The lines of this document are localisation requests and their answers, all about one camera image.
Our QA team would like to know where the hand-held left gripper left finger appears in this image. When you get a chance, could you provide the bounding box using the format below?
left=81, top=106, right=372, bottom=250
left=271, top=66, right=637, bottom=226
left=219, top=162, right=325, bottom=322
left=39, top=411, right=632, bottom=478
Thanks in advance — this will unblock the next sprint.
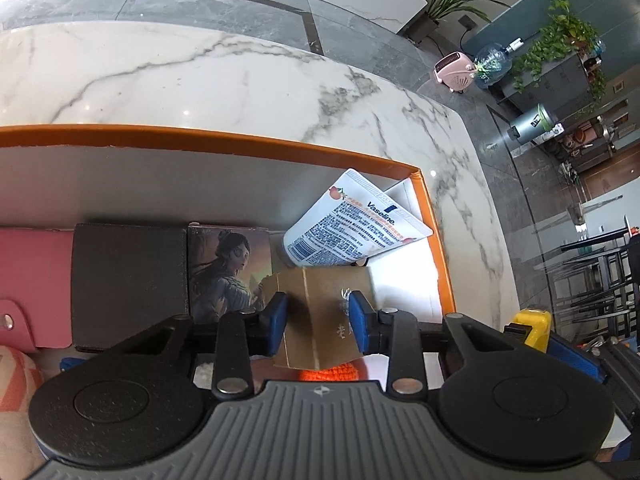
left=120, top=291, right=289, bottom=397

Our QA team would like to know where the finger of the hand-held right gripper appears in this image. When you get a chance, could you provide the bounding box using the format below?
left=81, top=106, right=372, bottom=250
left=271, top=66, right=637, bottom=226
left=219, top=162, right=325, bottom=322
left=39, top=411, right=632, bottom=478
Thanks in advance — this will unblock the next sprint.
left=547, top=335, right=609, bottom=386

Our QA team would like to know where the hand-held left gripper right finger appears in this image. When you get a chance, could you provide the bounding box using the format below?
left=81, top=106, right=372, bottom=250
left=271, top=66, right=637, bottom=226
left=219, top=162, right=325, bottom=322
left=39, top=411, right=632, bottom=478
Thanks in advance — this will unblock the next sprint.
left=348, top=290, right=521, bottom=397

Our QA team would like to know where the golden box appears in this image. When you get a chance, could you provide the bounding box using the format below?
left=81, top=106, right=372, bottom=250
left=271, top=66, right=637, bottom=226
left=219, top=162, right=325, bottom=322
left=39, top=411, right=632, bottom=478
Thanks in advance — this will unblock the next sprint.
left=260, top=266, right=379, bottom=370

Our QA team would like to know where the crochet orange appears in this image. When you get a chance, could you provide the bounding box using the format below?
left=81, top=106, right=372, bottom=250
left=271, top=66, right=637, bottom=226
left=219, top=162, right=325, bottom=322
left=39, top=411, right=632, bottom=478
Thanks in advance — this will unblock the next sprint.
left=299, top=360, right=360, bottom=382

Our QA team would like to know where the illustrated woman card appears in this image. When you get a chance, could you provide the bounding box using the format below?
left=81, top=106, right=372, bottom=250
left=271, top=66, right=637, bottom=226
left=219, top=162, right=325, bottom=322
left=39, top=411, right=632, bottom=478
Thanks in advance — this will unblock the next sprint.
left=187, top=225, right=274, bottom=325

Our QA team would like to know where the white lotion tube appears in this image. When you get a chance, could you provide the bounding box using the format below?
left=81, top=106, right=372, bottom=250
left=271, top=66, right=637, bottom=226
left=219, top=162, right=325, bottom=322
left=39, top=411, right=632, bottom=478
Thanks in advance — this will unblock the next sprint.
left=282, top=167, right=435, bottom=269

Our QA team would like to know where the dark grey box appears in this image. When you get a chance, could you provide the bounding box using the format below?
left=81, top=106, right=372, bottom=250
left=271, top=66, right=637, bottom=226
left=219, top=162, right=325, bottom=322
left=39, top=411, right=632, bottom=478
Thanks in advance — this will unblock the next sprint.
left=71, top=222, right=190, bottom=354

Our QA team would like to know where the orange cardboard box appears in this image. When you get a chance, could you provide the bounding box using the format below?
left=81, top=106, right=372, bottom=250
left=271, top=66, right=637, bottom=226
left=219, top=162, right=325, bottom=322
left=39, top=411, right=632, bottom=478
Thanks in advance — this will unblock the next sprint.
left=0, top=124, right=457, bottom=391

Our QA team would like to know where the pink case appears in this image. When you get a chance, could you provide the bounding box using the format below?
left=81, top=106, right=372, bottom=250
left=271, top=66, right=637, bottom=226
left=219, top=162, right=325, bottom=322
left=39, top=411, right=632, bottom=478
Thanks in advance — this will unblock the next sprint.
left=0, top=227, right=76, bottom=351

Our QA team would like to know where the yellow block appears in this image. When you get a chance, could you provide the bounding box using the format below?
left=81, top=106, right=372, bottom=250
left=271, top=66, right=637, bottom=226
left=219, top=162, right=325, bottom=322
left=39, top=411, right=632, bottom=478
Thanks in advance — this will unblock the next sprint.
left=514, top=309, right=551, bottom=351

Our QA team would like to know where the black dining chair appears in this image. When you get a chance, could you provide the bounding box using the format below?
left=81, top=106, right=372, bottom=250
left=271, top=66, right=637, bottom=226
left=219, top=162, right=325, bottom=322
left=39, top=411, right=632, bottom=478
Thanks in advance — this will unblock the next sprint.
left=545, top=232, right=640, bottom=338

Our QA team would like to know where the silver trash can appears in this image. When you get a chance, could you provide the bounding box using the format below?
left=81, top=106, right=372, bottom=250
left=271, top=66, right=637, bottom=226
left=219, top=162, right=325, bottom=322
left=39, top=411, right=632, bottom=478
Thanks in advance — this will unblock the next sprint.
left=507, top=104, right=556, bottom=144

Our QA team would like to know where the pink space heater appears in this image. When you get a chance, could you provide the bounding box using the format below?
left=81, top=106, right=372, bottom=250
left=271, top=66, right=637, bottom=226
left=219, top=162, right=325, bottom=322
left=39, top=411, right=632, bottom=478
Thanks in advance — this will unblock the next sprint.
left=434, top=52, right=476, bottom=94

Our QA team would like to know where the grey metal cabinet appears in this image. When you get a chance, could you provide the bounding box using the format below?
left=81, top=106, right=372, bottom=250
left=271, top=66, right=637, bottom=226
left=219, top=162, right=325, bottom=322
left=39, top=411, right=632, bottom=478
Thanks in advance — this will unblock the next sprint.
left=500, top=52, right=601, bottom=116

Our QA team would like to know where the blue water jug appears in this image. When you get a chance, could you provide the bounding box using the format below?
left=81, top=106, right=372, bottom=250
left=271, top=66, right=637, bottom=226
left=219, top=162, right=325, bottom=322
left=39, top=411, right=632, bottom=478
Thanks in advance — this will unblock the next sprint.
left=472, top=37, right=524, bottom=91

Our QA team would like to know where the trailing vine plant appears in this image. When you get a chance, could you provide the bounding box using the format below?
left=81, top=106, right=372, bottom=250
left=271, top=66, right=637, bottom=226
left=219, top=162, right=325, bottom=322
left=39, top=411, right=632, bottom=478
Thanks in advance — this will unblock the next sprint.
left=510, top=0, right=609, bottom=106

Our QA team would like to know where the potted floor plant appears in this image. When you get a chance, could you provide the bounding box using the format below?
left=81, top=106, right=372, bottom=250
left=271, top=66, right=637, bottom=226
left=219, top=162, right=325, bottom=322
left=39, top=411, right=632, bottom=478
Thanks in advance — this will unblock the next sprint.
left=402, top=0, right=511, bottom=44

